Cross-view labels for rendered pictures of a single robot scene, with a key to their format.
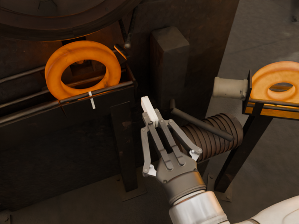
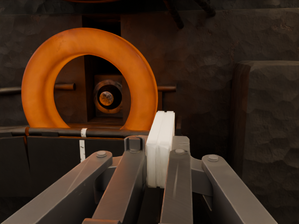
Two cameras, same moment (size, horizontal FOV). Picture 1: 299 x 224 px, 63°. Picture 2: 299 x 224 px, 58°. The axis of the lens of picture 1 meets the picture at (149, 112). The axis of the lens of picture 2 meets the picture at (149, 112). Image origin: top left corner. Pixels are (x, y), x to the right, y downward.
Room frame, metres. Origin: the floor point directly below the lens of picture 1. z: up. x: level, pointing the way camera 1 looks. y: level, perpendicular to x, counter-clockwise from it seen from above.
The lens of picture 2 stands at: (0.18, -0.08, 0.81)
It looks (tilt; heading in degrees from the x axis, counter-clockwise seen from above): 12 degrees down; 28
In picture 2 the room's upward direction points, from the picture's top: straight up
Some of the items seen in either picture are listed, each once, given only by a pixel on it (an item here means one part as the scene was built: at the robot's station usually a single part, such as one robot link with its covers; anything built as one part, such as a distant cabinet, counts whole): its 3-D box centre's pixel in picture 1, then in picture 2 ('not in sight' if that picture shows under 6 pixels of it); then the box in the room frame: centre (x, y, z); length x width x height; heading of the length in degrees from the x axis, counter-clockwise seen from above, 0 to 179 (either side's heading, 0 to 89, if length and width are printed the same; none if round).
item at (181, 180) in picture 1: (178, 175); not in sight; (0.20, -0.06, 0.73); 0.09 x 0.08 x 0.07; 21
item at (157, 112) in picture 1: (163, 118); (194, 162); (0.33, -0.03, 0.74); 0.05 x 0.03 x 0.01; 21
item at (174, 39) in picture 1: (166, 70); (262, 150); (0.55, -0.05, 0.68); 0.11 x 0.08 x 0.24; 21
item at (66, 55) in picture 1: (84, 75); (90, 98); (0.46, 0.16, 0.75); 0.18 x 0.03 x 0.18; 112
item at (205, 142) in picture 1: (197, 165); not in sight; (0.45, -0.19, 0.27); 0.22 x 0.13 x 0.53; 111
